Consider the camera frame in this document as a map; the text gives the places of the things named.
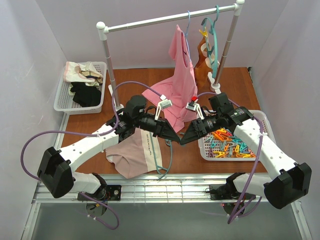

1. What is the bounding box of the pink t-shirt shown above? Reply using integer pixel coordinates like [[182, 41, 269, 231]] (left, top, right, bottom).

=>
[[142, 25, 198, 132]]

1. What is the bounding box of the black garment in basket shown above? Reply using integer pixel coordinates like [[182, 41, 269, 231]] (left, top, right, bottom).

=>
[[70, 82, 102, 108]]

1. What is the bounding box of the brown beige underwear hanging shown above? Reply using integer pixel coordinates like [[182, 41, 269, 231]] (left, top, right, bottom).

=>
[[194, 37, 212, 90]]

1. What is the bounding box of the mauve underwear white waistband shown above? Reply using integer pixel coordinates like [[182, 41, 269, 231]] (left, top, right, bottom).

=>
[[105, 128, 163, 179]]

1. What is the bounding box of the aluminium mounting rail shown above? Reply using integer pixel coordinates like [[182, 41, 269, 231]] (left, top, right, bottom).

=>
[[32, 173, 301, 205]]

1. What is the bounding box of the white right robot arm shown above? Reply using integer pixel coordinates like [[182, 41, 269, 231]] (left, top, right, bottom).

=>
[[180, 93, 312, 209]]

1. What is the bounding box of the white clothes rack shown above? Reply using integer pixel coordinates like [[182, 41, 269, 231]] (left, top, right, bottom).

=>
[[96, 0, 246, 111]]

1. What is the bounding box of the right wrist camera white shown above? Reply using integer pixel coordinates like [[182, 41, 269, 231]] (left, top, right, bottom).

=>
[[185, 96, 205, 120]]

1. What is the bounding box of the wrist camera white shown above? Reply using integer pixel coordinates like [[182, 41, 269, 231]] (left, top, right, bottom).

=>
[[154, 94, 173, 121], [185, 96, 205, 120]]

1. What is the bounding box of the blue thin hanger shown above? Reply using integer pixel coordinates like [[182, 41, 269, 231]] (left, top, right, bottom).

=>
[[184, 10, 192, 63]]

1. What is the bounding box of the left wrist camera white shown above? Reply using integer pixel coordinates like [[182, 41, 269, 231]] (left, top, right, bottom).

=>
[[154, 94, 173, 121]]

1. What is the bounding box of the white laundry basket left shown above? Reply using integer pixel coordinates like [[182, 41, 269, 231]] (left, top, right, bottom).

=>
[[53, 61, 107, 115]]

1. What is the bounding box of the yellow clothespin on hanger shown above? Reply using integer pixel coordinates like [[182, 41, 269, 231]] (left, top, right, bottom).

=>
[[199, 28, 209, 40]]

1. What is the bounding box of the teal hanger on right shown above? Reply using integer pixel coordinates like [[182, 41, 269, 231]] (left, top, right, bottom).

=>
[[201, 5, 220, 79]]

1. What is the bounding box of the pile of coloured clothespins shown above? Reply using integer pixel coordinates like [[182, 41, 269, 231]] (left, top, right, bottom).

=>
[[203, 128, 256, 159]]

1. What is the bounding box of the cream pink garment in basket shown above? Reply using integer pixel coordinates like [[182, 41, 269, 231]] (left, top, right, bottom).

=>
[[63, 61, 104, 87]]

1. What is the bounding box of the white clothespin basket right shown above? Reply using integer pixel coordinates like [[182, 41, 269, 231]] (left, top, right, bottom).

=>
[[197, 109, 272, 162]]

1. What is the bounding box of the teal clothes hanger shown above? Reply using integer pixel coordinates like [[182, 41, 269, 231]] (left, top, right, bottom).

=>
[[149, 137, 173, 181]]

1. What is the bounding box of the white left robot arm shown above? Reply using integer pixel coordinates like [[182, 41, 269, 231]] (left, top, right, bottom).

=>
[[37, 95, 180, 200]]

